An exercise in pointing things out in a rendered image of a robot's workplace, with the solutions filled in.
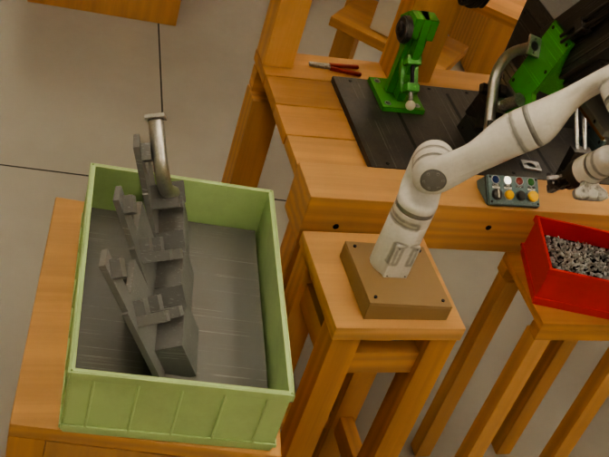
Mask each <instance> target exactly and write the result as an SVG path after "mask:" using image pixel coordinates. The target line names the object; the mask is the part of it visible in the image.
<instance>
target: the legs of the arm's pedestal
mask: <svg viewBox="0 0 609 457"><path fill-rule="evenodd" d="M285 307H286V316H287V324H288V333H289V341H290V350H291V358H292V367H293V373H294V370H295V367H296V364H297V362H298V359H299V356H300V354H301V352H302V349H303V347H304V344H305V340H306V338H307V335H308V333H309V335H310V337H311V340H312V343H313V347H314V348H313V351H312V353H311V355H310V358H309V360H308V363H307V365H306V368H305V370H304V374H303V376H302V379H301V382H300V384H299V386H298V388H297V391H296V394H295V399H294V401H293V402H292V403H289V405H288V407H287V409H286V412H285V416H284V419H283V421H282V423H281V426H280V430H282V431H281V433H280V436H281V456H282V457H340V455H341V457H398V456H399V454H400V452H401V449H402V447H403V445H404V444H405V442H406V440H407V438H408V436H409V434H410V432H411V429H412V427H413V425H414V424H415V422H416V420H417V419H418V417H419V415H420V413H421V410H422V408H423V406H424V404H425V403H426V401H427V399H428V397H429V395H430V392H431V390H432V388H433V386H434V385H435V383H436V381H437V379H438V377H439V375H440V372H441V370H442V368H443V366H444V365H445V363H446V361H447V359H448V357H449V355H450V352H451V350H452V348H453V346H454V345H455V343H456V341H457V340H403V341H392V340H333V339H332V338H331V336H330V333H329V330H328V327H327V324H326V323H325V320H324V315H323V312H322V309H321V307H320V304H319V301H318V298H317V295H316V293H315V290H314V285H313V282H312V280H311V278H310V275H309V272H308V269H307V266H306V264H305V259H304V256H303V253H302V250H301V248H299V251H298V254H297V257H296V260H295V264H294V266H293V269H292V272H291V275H290V278H289V280H288V283H287V286H286V289H285ZM377 373H396V374H395V376H394V377H393V380H392V382H391V385H390V387H389V389H388V391H387V394H386V395H385V397H384V399H383V401H382V404H381V407H380V409H379V411H378V413H377V414H376V416H375V418H374V421H373V423H372V426H371V428H370V430H369V432H368V434H367V436H366V438H365V440H364V442H363V444H362V442H361V439H360V436H359V433H358V431H357V428H356V425H355V421H356V419H357V417H358V414H359V412H360V411H361V409H362V406H363V403H364V401H365V399H366V396H367V394H368V393H369V391H370V388H371V386H372V383H373V381H374V378H375V376H376V375H377Z"/></svg>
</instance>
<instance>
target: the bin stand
mask: <svg viewBox="0 0 609 457"><path fill-rule="evenodd" d="M518 290H519V292H520V293H521V295H522V297H523V298H524V300H525V302H526V304H527V307H528V309H529V311H530V312H531V314H532V316H533V318H534V319H533V321H532V323H531V325H528V326H527V327H526V329H525V331H524V333H523V334H522V336H521V337H520V339H519V341H518V342H517V345H516V347H515V349H514V350H513V352H512V354H511V356H510V357H509V359H508V360H507V363H506V365H505V366H504V368H503V370H502V372H501V374H500V375H499V377H498V379H497V381H496V382H495V384H494V386H493V388H492V389H491V391H490V393H489V395H488V397H487V399H486V401H485V403H484V404H483V405H482V407H481V409H480V411H479V413H478V415H477V417H476V419H475V421H474V422H473V424H472V425H471V427H470V429H469V431H468V433H467V435H466V436H465V438H464V440H463V442H462V444H461V445H460V447H459V449H458V451H457V452H456V454H455V456H454V457H483V455H484V453H485V452H486V450H487V448H488V447H489V445H490V444H492V446H493V448H494V451H495V453H496V454H510V453H511V451H512V449H513V448H514V446H515V444H516V443H517V441H518V439H519V437H520V436H521V434H522V432H523V431H524V430H525V428H526V427H527V424H528V423H529V421H530V420H531V418H532V416H533V415H534V413H535V411H536V410H537V407H538V406H539V405H540V403H541V402H542V400H543V399H544V397H545V395H546V393H547V391H548V390H549V388H550V386H551V385H552V383H553V382H554V381H555V379H556V377H557V375H558V374H559V372H560V370H561V369H562V367H563V365H564V364H565V362H566V360H567V358H568V356H570V354H571V353H572V351H573V349H574V348H575V345H576V344H577V342H578V341H609V319H604V318H600V317H595V316H588V315H583V314H578V313H574V312H570V311H565V310H561V309H556V308H552V307H548V306H540V305H535V304H533V303H532V300H531V296H530V292H529V288H528V284H527V277H526V273H525V269H524V265H523V261H522V257H521V253H520V252H505V254H504V256H503V258H502V259H501V261H500V263H499V265H498V274H497V276H496V278H495V279H494V281H493V283H492V285H491V287H490V289H489V291H488V293H487V295H486V297H485V299H484V301H483V303H482V305H481V307H480V309H479V311H478V313H477V315H476V317H475V319H474V321H473V323H472V324H471V326H470V328H469V331H468V332H467V334H466V336H465V338H464V340H463V342H462V344H461V346H460V348H459V351H458V352H457V354H456V356H455V358H454V360H453V362H452V364H451V366H450V367H449V370H448V372H447V373H446V375H445V377H444V379H443V381H442V383H441V385H440V388H439V390H438V392H437V393H436V395H435V397H434V399H433V401H432V403H431V405H430V408H429V410H428V411H427V412H426V414H425V416H424V418H423V420H422V422H421V424H420V427H419V429H418V431H417V432H416V434H415V436H414V438H413V440H412V442H411V448H412V449H413V452H414V455H415V456H416V457H419V456H430V454H431V452H432V450H433V448H434V446H435V444H436V443H437V441H438V439H439V438H440V435H441V433H442V431H443V430H444V428H445V426H446V424H447V422H448V420H449V418H450V417H451V415H452V413H453V411H454V409H455V407H456V405H457V404H458V402H459V399H460V397H461V396H462V394H463V392H464V391H465V389H466V387H467V385H468V383H469V380H470V378H471V377H472V375H473V374H474V372H475V370H476V368H477V366H478V364H479V362H480V360H481V358H482V356H483V355H484V353H485V351H486V350H487V348H488V345H489V343H490V341H491V339H492V337H493V336H494V334H495V333H496V331H497V329H498V326H499V324H500V323H501V321H502V319H503V317H504V315H505V314H506V312H507V310H508V308H509V306H510V304H511V302H512V300H513V298H514V297H515V295H516V293H517V291H518ZM608 395H609V347H608V348H607V350H606V351H605V353H604V355H603V357H602V358H601V360H600V361H599V363H598V364H597V366H596V368H595V369H594V371H593V372H592V373H591V375H590V377H589V378H588V380H587V381H586V383H585V385H584V387H583V388H582V390H581V391H580V393H579V394H578V396H577V397H576V399H575V400H574V402H573V403H572V405H571V406H570V408H569V410H568V411H567V413H566V414H565V416H564V418H563V420H562V421H561V423H560V424H559V425H558V426H557V428H556V430H555V432H554V433H553V435H552V436H551V438H550V440H549V441H548V443H547V444H546V446H545V448H544V450H543V451H542V452H541V453H540V455H539V456H538V457H568V455H569V454H570V452H571V451H572V450H573V449H574V447H575V445H576V444H577V442H578V441H579V439H580V438H581V436H582V435H583V433H584V432H585V430H586V428H587V427H588V425H589V424H590V422H591V421H592V420H593V419H594V417H595V415H596V414H597V412H598V411H599V409H600V408H601V406H602V405H603V403H604V401H605V400H606V398H607V397H608Z"/></svg>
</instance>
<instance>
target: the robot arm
mask: <svg viewBox="0 0 609 457"><path fill-rule="evenodd" d="M599 93H601V96H602V99H603V101H604V105H605V108H606V110H607V111H608V112H609V64H608V65H606V66H604V67H603V68H601V69H599V70H597V71H595V72H593V73H590V74H589V75H587V76H586V77H584V78H582V79H580V80H579V81H577V82H575V83H572V84H570V85H568V86H566V87H565V88H563V89H561V90H559V91H557V92H554V93H552V94H549V95H548V96H546V97H543V98H541V99H539V100H536V101H534V102H531V103H528V104H526V105H524V106H521V107H519V108H517V109H515V110H513V111H511V112H508V113H506V114H504V115H502V116H500V117H499V118H497V119H496V120H495V121H493V122H492V123H491V124H490V125H489V126H488V127H487V128H486V129H485V130H484V131H483V132H481V133H480V134H479V135H478V136H477V137H476V138H475V139H473V140H472V141H470V142H469V143H467V144H465V145H464V146H462V147H459V148H457V149H456V150H453V149H452V148H451V147H450V146H449V145H448V144H447V143H446V142H444V141H440V140H429V141H425V142H423V143H422V144H421V145H420V146H419V147H418V148H417V149H416V150H415V152H413V154H412V156H411V160H410V162H409V165H408V167H407V169H406V171H405V173H404V176H403V178H402V180H401V185H400V189H399V192H398V195H397V197H396V199H395V201H394V203H393V205H392V207H391V211H390V213H389V215H388V217H387V219H386V221H385V223H384V225H383V228H382V231H381V233H380V236H379V237H378V239H377V241H376V244H375V246H374V248H373V251H372V253H371V255H370V262H371V264H372V266H373V267H374V268H375V269H376V270H377V271H378V272H380V273H381V274H382V276H383V277H398V278H407V276H408V275H409V273H410V271H411V267H412V265H413V263H414V261H415V259H416V257H417V256H418V254H419V252H420V250H421V246H420V244H421V241H422V239H423V237H424V235H425V233H426V231H427V229H428V227H429V225H430V223H431V221H432V218H433V216H434V214H435V212H436V210H437V208H438V206H439V202H440V195H441V193H442V192H444V191H447V190H450V189H452V188H453V187H455V186H457V185H459V184H460V183H461V182H463V181H465V180H468V179H469V178H471V177H473V176H475V175H477V174H479V173H481V172H482V171H484V170H487V169H490V168H492V167H495V166H497V165H499V164H500V163H503V162H505V161H507V160H511V159H513V158H515V157H517V156H519V155H522V154H525V153H527V152H530V151H532V150H535V149H537V148H539V147H542V146H544V145H546V144H548V143H549V142H551V140H553V139H554V138H555V136H556V135H557V134H558V133H559V132H560V131H561V129H562V128H563V127H564V125H565V124H566V122H567V121H568V119H569V118H570V117H571V115H572V114H573V113H574V112H575V111H576V109H577V108H579V107H580V106H581V105H582V104H583V103H584V102H587V101H588V100H590V99H591V98H593V97H594V96H596V95H597V94H599ZM606 177H609V145H605V146H602V147H600V148H598V149H596V150H594V151H591V152H588V153H586V154H584V155H582V156H580V157H578V158H576V159H574V160H571V161H570V162H569V163H568V164H567V166H566V168H565V170H563V171H560V172H558V173H557V175H554V174H552V173H550V172H548V173H547V174H546V180H547V185H546V191H547V193H554V192H556V191H558V190H564V189H568V190H572V189H574V190H573V191H572V195H573V198H574V199H578V200H587V201H603V200H606V199H608V192H607V191H606V190H605V189H604V188H602V187H601V186H600V185H599V182H600V181H601V180H603V179H605V178H606Z"/></svg>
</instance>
